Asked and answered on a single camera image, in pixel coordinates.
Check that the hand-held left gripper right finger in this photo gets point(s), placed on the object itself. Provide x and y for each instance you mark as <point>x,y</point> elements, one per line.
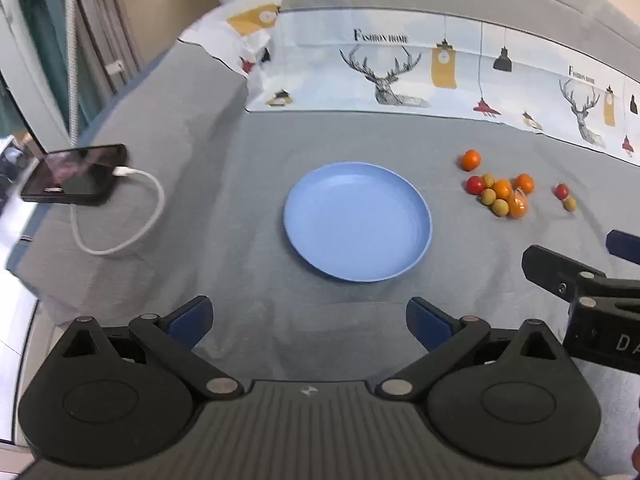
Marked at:
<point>425,322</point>

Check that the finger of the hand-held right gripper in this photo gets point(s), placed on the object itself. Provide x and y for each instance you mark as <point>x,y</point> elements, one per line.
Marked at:
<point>625,245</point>
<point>545,265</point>

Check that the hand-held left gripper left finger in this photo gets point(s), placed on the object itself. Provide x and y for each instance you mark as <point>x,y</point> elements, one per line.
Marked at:
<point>190,319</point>

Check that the yellow-green round fruit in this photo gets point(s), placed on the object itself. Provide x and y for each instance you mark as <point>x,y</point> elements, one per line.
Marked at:
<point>486,197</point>
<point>569,204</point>
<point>488,180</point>
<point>500,207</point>

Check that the plastic orange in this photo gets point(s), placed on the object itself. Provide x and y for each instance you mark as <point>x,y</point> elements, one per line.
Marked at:
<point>518,205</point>

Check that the red cherry tomato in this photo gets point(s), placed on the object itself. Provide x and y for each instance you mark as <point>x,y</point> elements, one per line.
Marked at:
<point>561,190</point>
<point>475,185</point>

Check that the blue plate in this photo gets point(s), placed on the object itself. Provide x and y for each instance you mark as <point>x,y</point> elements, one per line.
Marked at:
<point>357,220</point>

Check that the small orange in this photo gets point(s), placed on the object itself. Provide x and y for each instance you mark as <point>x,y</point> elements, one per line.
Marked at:
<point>470,159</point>
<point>525,183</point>
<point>502,188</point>

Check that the grey bed sheet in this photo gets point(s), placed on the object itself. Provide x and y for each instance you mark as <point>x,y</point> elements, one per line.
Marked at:
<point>200,135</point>

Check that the black smartphone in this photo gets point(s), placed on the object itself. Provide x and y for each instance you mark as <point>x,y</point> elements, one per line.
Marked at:
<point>75,172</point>

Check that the deer print cloth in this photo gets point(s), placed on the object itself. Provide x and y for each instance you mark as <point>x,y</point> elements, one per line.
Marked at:
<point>325,70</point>

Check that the white clothes rack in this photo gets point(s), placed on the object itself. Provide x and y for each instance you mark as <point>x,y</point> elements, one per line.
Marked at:
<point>107,10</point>

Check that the white door frame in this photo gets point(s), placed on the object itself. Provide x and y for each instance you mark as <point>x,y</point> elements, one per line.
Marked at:
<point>20,60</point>

